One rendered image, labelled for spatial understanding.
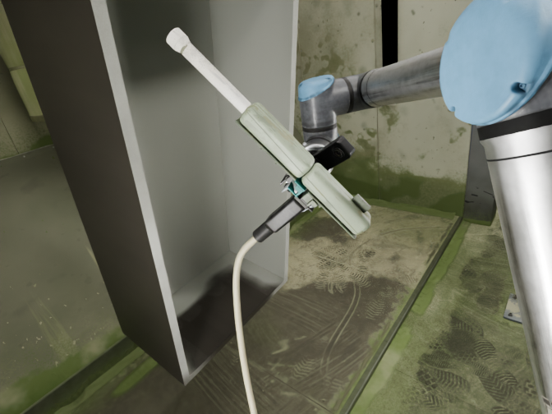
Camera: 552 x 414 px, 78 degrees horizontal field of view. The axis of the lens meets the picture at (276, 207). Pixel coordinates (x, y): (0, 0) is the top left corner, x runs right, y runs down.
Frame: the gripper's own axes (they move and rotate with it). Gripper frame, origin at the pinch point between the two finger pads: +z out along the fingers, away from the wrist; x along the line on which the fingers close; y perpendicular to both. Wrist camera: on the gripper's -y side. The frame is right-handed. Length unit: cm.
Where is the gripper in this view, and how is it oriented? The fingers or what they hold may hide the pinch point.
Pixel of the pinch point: (307, 194)
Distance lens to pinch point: 64.9
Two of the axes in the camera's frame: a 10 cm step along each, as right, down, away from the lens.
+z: -2.5, 4.7, -8.5
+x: -7.0, -6.9, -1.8
